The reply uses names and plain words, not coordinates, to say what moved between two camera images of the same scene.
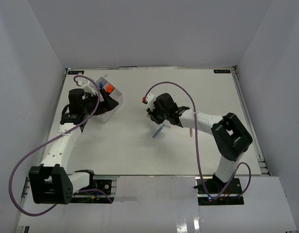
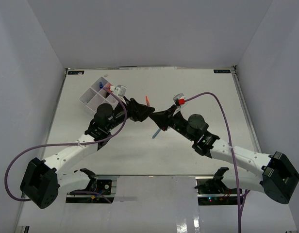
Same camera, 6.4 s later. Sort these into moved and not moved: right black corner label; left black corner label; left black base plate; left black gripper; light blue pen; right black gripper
Moved: right black gripper; left black gripper
Not moved: right black corner label; light blue pen; left black corner label; left black base plate
